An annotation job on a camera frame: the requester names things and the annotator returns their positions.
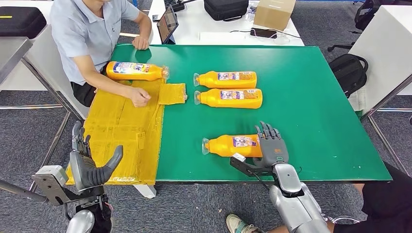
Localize person's left hand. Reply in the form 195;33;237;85
132;35;150;50

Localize person's right hand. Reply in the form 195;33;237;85
127;86;152;108

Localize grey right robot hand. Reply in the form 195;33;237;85
254;121;290;168

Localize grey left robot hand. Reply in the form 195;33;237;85
69;120;124;193

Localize orange detergent bottle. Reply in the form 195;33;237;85
193;70;258;89
194;88;264;110
105;61;170;82
202;134;264;159

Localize tablet on stand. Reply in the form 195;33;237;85
156;4;180;45

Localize yellow taped cardboard mat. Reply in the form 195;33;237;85
65;77;188;186

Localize person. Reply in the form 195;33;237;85
50;0;153;108
225;162;412;233

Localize white sneaker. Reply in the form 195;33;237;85
225;214;263;233

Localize black soft equipment bag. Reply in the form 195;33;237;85
204;0;249;21

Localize folded newspaper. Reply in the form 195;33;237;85
348;86;367;112

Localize white side table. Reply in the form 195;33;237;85
0;0;90;120

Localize black backpack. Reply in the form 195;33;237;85
328;53;369;99

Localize clear plastic bag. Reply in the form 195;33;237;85
245;3;258;22

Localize black smartphone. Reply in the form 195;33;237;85
250;27;278;39

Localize black hard carry case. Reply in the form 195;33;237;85
0;6;47;39

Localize brown cardboard box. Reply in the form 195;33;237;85
253;0;297;31

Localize white desk metal legs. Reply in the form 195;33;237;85
348;4;412;120

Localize black office chair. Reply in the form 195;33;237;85
327;0;384;52

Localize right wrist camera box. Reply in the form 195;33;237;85
229;152;274;178

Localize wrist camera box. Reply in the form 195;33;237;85
229;152;274;178
31;165;78;207

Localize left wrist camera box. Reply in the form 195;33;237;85
31;165;78;207

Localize thin charging cable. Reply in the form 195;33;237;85
230;26;302;38

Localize grey metal frame table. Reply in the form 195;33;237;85
0;37;83;204

